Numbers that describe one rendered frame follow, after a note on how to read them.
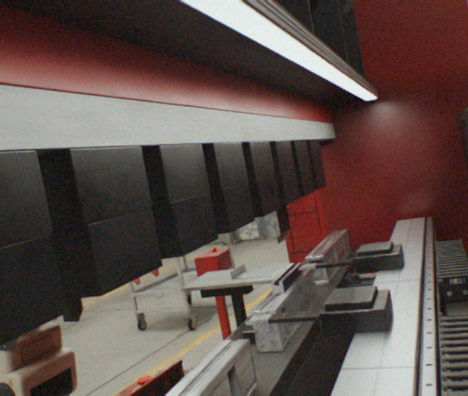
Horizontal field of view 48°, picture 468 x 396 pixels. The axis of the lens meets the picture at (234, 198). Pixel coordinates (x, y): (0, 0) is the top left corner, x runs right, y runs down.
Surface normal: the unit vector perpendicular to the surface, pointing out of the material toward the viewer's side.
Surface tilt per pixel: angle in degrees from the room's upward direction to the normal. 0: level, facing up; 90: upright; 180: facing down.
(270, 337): 90
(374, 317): 90
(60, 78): 90
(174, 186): 90
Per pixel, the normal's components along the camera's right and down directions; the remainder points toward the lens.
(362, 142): -0.35, 0.11
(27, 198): 0.92, -0.15
